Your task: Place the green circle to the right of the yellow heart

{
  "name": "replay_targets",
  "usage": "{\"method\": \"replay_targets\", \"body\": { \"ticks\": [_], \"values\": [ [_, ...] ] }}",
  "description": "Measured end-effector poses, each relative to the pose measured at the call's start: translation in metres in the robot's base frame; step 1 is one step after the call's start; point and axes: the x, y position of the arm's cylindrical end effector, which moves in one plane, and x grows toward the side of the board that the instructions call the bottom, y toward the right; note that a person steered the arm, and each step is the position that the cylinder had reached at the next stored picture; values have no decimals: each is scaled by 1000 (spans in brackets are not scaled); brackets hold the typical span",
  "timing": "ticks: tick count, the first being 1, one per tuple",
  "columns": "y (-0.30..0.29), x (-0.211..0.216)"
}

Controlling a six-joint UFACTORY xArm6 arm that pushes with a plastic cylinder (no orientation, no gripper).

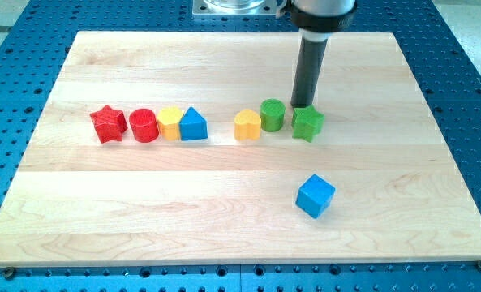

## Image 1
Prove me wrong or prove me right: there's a green cylinder block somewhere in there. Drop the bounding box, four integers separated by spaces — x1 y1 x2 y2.
260 99 286 132

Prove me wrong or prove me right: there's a blue cube block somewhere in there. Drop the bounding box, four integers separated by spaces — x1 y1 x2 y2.
295 174 336 219

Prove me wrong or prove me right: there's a blue triangle block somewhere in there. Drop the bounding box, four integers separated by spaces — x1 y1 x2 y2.
179 107 208 141

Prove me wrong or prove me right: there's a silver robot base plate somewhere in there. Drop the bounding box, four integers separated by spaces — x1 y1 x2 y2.
192 0 278 17

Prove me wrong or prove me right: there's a red star block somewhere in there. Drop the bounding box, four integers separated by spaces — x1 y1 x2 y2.
90 105 128 144

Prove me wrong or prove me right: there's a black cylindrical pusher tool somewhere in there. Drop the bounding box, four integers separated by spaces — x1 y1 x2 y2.
290 38 327 108

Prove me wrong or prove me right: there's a yellow heart block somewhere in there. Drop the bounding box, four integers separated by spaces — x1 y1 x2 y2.
234 109 261 140

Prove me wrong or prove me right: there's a yellow hexagon block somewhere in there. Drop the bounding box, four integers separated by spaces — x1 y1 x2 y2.
157 106 183 140

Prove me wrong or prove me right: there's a left board clamp screw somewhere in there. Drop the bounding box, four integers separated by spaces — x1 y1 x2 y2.
1 267 16 280

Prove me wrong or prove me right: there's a red cylinder block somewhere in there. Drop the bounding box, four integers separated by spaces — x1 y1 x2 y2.
129 108 159 143

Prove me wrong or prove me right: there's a green star block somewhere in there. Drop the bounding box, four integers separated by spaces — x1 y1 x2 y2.
291 105 324 143

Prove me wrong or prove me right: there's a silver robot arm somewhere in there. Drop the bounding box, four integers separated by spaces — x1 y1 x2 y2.
275 0 358 42

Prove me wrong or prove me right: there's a light wooden board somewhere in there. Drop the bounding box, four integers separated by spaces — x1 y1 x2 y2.
0 32 481 268

